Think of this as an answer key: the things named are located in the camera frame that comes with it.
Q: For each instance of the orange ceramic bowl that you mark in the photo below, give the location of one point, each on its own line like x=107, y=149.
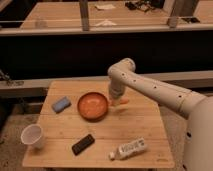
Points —
x=92, y=106

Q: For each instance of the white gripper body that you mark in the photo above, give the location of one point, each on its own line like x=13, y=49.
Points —
x=114, y=101

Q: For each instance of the folded white paper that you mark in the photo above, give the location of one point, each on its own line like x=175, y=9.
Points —
x=105, y=23

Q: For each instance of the blue sponge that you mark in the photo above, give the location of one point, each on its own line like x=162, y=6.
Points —
x=61, y=104

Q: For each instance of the white paper sheet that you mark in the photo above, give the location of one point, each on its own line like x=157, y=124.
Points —
x=105, y=7

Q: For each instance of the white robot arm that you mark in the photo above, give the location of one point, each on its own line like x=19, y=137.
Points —
x=193, y=106

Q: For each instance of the grey metal post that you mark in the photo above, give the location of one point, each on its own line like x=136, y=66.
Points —
x=84, y=12
x=176, y=8

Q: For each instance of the white plastic bottle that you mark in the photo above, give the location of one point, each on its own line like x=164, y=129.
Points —
x=128, y=150

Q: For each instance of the grey metal post right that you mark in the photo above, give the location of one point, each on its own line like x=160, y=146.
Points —
x=176, y=8

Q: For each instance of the black remote control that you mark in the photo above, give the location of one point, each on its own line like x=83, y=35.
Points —
x=82, y=144

